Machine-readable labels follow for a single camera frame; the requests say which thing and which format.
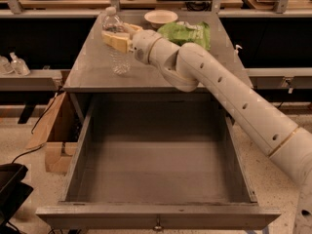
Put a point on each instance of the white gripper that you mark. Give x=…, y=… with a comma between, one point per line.
x=142, y=45

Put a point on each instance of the clear plastic water bottle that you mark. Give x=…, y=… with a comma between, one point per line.
x=112, y=26

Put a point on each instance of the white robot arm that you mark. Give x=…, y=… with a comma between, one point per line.
x=185, y=67

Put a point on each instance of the grey cabinet counter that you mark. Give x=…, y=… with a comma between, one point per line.
x=91, y=72

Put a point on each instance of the clear sanitizer pump bottle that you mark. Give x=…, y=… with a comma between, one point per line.
x=19, y=65

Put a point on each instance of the grey open top drawer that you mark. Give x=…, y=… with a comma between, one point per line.
x=140, y=156

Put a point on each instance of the metal drawer knob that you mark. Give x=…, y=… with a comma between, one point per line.
x=158, y=227

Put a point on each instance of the white paper bowl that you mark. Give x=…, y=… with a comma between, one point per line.
x=157, y=18

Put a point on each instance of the green chip bag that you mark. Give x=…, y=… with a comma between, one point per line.
x=182, y=32

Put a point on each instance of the grey left shelf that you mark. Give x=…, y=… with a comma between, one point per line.
x=36, y=81

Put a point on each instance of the small white pump dispenser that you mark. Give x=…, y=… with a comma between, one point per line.
x=237, y=50

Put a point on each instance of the brown cardboard box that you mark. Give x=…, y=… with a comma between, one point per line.
x=54, y=134

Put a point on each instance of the black chair part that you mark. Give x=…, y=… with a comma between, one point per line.
x=13, y=192

